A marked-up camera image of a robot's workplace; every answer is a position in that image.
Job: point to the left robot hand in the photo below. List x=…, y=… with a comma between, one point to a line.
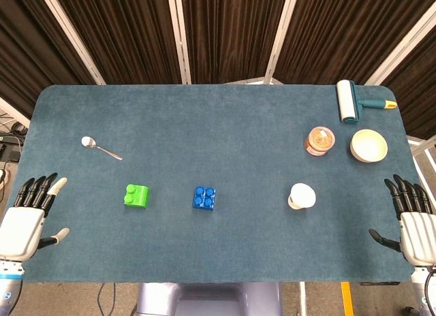
x=20, y=227

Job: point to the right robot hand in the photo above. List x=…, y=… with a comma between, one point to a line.
x=419, y=234

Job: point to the green toy building block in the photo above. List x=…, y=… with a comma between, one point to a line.
x=138, y=197

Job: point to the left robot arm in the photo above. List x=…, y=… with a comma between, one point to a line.
x=8, y=288

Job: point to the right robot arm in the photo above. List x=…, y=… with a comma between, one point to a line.
x=420, y=290

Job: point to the yellow floor tape strip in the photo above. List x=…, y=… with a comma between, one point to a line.
x=346, y=299

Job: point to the cream bowl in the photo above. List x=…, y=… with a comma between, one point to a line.
x=369, y=145

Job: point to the metal spoon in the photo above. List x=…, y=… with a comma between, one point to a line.
x=88, y=141

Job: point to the white floral paper cup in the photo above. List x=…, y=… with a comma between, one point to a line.
x=301, y=195

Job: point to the clear plastic snack jar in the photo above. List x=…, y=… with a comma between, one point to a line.
x=319, y=142

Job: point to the brown pleated curtain panel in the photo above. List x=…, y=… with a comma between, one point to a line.
x=344, y=30
x=119, y=33
x=231, y=33
x=419, y=84
x=24, y=40

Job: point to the blue toy building block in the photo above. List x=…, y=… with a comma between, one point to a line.
x=203, y=198

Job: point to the grey robot torso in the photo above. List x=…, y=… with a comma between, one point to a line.
x=207, y=299

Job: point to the blue felt table cover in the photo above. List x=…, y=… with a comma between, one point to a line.
x=221, y=142

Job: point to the white partition frame post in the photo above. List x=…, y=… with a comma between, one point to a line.
x=68, y=30
x=282, y=36
x=402, y=52
x=180, y=36

